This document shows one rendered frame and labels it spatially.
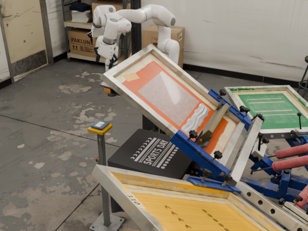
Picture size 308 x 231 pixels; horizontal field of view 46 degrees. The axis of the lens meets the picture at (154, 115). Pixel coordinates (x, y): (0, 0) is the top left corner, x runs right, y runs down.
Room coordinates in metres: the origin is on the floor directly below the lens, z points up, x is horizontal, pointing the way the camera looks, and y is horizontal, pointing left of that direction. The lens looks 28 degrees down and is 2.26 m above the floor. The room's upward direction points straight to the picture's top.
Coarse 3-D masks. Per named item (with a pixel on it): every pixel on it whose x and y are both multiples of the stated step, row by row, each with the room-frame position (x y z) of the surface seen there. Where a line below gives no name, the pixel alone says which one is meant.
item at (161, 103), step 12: (132, 84) 1.85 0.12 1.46; (144, 84) 1.90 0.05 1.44; (144, 96) 1.80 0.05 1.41; (156, 96) 1.85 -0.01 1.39; (168, 96) 1.91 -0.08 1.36; (156, 108) 1.75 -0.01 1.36; (168, 108) 1.80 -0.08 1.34; (180, 108) 1.86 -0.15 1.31; (168, 120) 1.71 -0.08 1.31; (180, 120) 1.76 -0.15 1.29
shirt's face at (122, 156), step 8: (136, 136) 2.13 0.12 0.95; (144, 136) 2.13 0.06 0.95; (152, 136) 2.13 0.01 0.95; (160, 136) 2.13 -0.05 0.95; (168, 136) 2.14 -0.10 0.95; (128, 144) 2.03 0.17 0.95; (136, 144) 2.03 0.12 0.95; (120, 152) 1.94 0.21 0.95; (128, 152) 1.94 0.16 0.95; (176, 152) 1.94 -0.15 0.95; (112, 160) 1.84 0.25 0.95; (120, 160) 1.84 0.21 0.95; (128, 160) 1.84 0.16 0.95; (176, 160) 1.85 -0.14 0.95; (184, 160) 1.85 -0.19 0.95; (192, 160) 1.85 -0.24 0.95; (136, 168) 1.77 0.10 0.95; (144, 168) 1.77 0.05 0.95; (152, 168) 1.77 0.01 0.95; (160, 168) 1.77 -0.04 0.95; (168, 168) 1.77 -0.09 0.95; (176, 168) 1.77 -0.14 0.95; (184, 168) 1.77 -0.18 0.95; (168, 176) 1.69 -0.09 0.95; (176, 176) 1.69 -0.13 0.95
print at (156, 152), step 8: (144, 144) 2.03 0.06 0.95; (152, 144) 2.03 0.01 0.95; (160, 144) 2.03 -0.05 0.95; (168, 144) 2.03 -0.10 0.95; (136, 152) 1.94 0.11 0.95; (144, 152) 1.94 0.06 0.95; (152, 152) 1.94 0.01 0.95; (160, 152) 1.94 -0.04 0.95; (168, 152) 1.94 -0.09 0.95; (136, 160) 1.85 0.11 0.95; (144, 160) 1.85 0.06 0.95; (152, 160) 1.85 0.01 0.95; (160, 160) 1.85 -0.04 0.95; (168, 160) 1.85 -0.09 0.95
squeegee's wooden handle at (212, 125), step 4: (224, 104) 1.95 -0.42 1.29; (228, 104) 1.95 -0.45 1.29; (220, 108) 1.95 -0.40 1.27; (224, 108) 1.89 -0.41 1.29; (220, 112) 1.83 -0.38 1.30; (224, 112) 1.85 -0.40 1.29; (216, 116) 1.80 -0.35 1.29; (220, 116) 1.79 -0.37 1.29; (212, 120) 1.81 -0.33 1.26; (216, 120) 1.74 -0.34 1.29; (220, 120) 1.77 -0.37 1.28; (212, 124) 1.69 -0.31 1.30; (216, 124) 1.71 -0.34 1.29; (208, 128) 1.68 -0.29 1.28; (212, 128) 1.66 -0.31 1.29; (204, 132) 1.66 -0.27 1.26; (208, 132) 1.63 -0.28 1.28; (212, 132) 1.63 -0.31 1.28; (204, 136) 1.64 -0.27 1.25; (208, 136) 1.63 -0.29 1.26; (204, 140) 1.64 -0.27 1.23
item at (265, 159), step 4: (252, 148) 1.70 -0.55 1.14; (252, 156) 1.67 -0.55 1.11; (264, 156) 1.68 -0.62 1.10; (252, 160) 1.67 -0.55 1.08; (260, 160) 1.65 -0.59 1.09; (264, 160) 1.65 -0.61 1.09; (268, 160) 1.67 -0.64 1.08; (264, 164) 1.64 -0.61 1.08; (268, 164) 1.64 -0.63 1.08; (272, 168) 1.62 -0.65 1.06; (268, 172) 1.63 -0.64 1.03; (272, 172) 1.62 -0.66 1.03
